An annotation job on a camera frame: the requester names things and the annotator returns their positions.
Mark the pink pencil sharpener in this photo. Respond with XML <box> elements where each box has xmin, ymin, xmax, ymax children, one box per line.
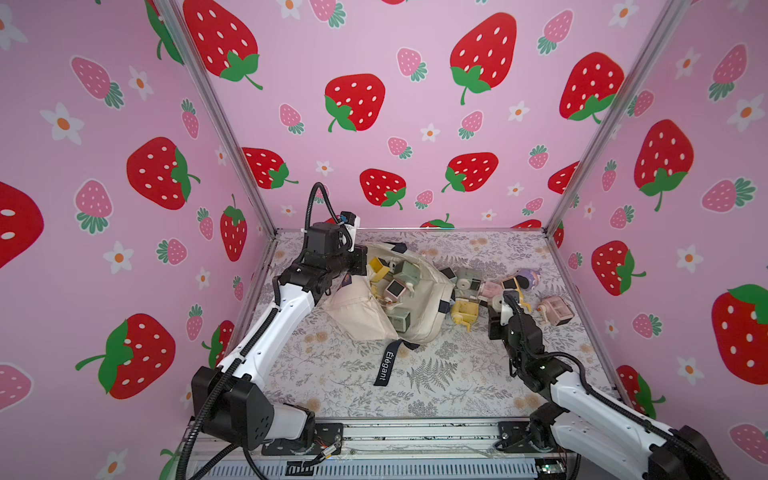
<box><xmin>536</xmin><ymin>296</ymin><xmax>575</xmax><ymax>327</ymax></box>
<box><xmin>478</xmin><ymin>281</ymin><xmax>504</xmax><ymax>302</ymax></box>

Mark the yellow pencil sharpener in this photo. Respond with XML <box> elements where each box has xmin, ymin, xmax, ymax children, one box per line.
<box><xmin>502</xmin><ymin>275</ymin><xmax>532</xmax><ymax>313</ymax></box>
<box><xmin>368</xmin><ymin>257</ymin><xmax>391</xmax><ymax>284</ymax></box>

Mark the purple pencil sharpener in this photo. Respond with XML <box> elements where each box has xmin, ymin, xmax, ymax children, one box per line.
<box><xmin>515</xmin><ymin>268</ymin><xmax>541</xmax><ymax>291</ymax></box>

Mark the cream canvas tote bag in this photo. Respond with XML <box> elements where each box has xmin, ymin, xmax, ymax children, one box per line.
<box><xmin>323</xmin><ymin>242</ymin><xmax>454</xmax><ymax>387</ymax></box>

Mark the grey green pencil sharpener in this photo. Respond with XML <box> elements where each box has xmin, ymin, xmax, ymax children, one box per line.
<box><xmin>454</xmin><ymin>267</ymin><xmax>483</xmax><ymax>301</ymax></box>

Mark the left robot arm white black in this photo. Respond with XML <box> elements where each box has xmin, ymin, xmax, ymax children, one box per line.
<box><xmin>175</xmin><ymin>245</ymin><xmax>367</xmax><ymax>479</ymax></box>

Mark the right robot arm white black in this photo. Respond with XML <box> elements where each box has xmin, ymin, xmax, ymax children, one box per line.
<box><xmin>488</xmin><ymin>291</ymin><xmax>727</xmax><ymax>479</ymax></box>

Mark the pale green pencil sharpener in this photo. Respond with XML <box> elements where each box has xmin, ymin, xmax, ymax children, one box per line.
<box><xmin>386</xmin><ymin>307</ymin><xmax>411</xmax><ymax>333</ymax></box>

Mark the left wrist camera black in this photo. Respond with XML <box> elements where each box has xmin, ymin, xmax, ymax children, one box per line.
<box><xmin>303</xmin><ymin>222</ymin><xmax>356</xmax><ymax>257</ymax></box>

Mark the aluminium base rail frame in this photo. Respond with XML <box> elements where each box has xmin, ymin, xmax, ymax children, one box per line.
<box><xmin>161</xmin><ymin>416</ymin><xmax>679</xmax><ymax>480</ymax></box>

